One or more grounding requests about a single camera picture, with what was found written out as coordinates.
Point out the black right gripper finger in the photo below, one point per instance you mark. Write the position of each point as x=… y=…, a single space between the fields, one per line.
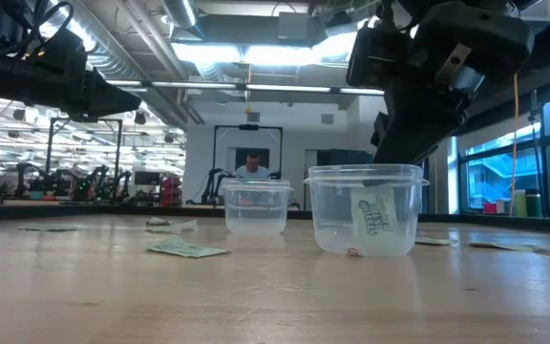
x=394 y=155
x=423 y=153

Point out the small red container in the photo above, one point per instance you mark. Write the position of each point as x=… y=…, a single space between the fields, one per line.
x=489 y=208

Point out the black pole stand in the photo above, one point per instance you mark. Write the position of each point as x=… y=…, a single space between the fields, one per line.
x=535 y=143

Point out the white cup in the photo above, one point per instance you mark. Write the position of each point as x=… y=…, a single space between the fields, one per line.
x=500 y=207

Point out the large clear plastic bin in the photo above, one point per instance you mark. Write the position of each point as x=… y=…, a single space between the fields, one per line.
x=332 y=215

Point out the grey wall vent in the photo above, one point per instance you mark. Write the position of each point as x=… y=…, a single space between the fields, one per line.
x=327 y=119
x=253 y=117

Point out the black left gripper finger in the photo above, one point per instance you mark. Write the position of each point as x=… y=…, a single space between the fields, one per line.
x=112 y=107
x=115 y=93

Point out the small clear plastic bin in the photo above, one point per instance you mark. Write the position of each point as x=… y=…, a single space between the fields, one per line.
x=256 y=215

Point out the person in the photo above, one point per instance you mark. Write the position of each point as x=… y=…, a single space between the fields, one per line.
x=252 y=169

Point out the black table frame rail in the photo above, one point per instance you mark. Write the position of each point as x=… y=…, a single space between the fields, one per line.
x=112 y=210

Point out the red storage bin rack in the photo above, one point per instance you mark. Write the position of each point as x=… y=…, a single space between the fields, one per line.
x=171 y=191

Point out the grey sweetener packet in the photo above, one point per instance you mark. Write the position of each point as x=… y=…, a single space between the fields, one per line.
x=158 y=221

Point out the black gantry frame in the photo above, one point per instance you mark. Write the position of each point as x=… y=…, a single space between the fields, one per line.
x=84 y=120
x=248 y=127

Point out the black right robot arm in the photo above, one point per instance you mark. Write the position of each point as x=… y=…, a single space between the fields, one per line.
x=475 y=38

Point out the long ceiling light bar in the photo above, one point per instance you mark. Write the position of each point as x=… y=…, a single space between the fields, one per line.
x=194 y=85

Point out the banknote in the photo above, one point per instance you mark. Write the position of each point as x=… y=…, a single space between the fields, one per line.
x=184 y=248

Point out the dark cabinet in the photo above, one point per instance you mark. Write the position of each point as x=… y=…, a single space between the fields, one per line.
x=337 y=156

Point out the silver spiral ceiling duct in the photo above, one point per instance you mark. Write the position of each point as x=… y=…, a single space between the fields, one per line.
x=179 y=12

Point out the dark monitor screen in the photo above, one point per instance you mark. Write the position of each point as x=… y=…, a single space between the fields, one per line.
x=147 y=178

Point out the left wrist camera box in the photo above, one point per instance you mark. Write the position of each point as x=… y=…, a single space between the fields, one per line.
x=65 y=52

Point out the grey ceiling box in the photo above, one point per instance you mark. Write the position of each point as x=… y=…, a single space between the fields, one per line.
x=293 y=26

